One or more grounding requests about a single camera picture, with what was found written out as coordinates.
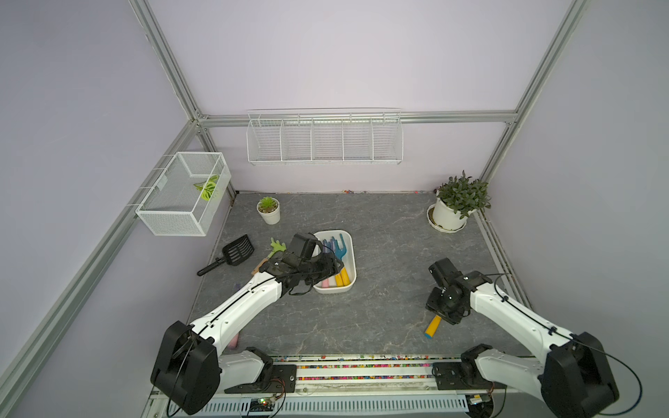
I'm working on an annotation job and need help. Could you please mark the teal rake yellow handle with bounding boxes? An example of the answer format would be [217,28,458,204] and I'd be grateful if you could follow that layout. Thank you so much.
[331,234,350,287]
[327,237,343,287]

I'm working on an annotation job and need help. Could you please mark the white plastic storage box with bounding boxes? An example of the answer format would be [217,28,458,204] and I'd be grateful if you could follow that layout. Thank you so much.
[314,230,357,294]

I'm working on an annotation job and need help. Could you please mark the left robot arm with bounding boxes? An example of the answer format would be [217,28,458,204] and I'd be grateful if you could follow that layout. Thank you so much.
[150,253,344,416]

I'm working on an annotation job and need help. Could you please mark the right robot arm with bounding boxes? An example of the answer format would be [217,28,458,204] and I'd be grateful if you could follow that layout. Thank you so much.
[426,263,620,417]

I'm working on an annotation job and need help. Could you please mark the black plastic scoop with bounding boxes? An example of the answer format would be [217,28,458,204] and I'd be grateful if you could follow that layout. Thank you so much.
[197,234,254,277]

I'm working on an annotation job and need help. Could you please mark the small white potted succulent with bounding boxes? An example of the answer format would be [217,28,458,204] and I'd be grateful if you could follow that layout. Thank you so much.
[256,196,280,226]

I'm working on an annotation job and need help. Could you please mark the large white potted plant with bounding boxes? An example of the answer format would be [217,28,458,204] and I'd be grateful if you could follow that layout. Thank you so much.
[427,171,491,233]

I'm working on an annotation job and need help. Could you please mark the green leaf in basket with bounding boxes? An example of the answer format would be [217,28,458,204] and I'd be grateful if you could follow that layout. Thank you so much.
[193,175,219,201]

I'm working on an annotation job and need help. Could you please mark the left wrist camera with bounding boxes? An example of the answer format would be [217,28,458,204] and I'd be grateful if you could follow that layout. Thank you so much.
[287,233,319,261]

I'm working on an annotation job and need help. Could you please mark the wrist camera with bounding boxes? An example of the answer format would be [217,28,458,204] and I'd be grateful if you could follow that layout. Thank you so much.
[428,258,463,288]
[287,233,319,261]

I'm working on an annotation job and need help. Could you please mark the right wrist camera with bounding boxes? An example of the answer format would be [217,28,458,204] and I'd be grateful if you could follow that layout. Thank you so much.
[428,258,463,288]

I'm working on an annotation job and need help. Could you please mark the green rake wooden handle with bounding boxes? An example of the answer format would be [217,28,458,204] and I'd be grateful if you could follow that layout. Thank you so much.
[251,238,287,275]

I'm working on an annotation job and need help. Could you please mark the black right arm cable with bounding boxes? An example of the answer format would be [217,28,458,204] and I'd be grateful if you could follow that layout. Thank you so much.
[480,272,645,417]

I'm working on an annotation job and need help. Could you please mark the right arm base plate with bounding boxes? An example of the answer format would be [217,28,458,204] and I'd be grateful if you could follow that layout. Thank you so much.
[431,362,507,392]

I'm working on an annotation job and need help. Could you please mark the small purple rake pink handle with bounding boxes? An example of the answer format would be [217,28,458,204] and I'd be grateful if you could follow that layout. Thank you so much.
[228,333,240,349]

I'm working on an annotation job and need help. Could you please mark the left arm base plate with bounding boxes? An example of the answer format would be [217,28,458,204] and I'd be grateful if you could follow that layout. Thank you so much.
[221,365,297,394]

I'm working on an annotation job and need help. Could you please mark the white mesh wall basket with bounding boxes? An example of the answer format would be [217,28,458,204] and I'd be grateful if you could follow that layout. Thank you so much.
[135,152,231,237]

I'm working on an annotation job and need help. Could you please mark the white wire wall shelf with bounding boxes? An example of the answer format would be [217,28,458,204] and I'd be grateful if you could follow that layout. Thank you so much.
[246,108,404,165]

